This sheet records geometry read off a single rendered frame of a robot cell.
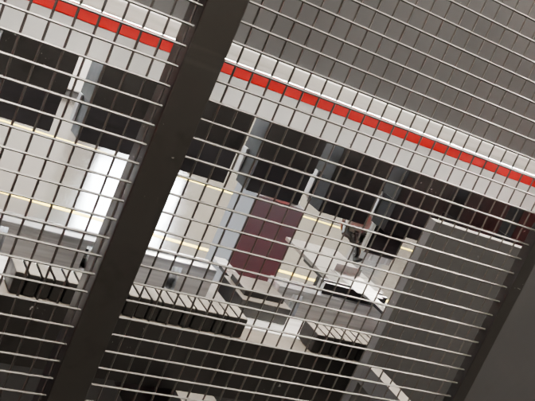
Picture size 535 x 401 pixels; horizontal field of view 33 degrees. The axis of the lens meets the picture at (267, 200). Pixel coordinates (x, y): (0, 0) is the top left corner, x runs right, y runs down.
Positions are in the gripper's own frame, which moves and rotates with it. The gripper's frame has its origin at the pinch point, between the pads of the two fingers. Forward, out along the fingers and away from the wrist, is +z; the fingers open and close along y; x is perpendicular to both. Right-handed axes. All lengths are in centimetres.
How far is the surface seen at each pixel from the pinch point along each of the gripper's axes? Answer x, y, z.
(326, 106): -32, -35, -19
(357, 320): 0.3, -0.1, 17.9
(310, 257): 9.4, -8.8, 0.7
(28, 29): -28, -102, -14
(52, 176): 335, 24, -142
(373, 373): -47, -34, 43
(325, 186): -19.1, -25.5, -5.9
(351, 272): 4.6, 1.3, 3.9
